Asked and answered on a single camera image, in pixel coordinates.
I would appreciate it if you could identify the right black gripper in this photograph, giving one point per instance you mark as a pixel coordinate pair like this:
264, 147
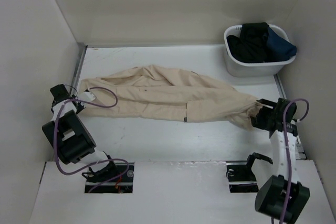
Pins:
258, 121

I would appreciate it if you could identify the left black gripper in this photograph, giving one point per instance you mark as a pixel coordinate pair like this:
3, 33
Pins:
81, 106

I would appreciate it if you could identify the beige trousers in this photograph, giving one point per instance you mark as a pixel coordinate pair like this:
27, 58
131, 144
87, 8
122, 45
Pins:
154, 92

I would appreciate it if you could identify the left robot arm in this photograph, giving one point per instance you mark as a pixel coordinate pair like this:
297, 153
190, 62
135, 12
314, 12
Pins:
96, 160

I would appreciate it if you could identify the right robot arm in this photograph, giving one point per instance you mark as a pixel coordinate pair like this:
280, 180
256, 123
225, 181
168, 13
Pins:
282, 197

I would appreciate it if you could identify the white laundry basket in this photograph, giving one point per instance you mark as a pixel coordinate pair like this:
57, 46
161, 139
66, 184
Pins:
241, 69

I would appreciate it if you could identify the navy blue garment in basket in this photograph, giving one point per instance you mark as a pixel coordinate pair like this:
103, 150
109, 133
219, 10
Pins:
277, 48

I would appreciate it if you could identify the black garment in basket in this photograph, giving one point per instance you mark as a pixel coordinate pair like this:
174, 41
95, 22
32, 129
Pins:
251, 45

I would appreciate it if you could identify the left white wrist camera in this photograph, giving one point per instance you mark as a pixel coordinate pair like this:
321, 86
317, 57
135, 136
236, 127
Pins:
86, 96

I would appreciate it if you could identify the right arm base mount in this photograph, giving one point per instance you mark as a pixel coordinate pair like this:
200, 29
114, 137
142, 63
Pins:
240, 177

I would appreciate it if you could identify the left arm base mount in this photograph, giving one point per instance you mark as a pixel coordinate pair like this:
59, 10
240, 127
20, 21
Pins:
112, 180

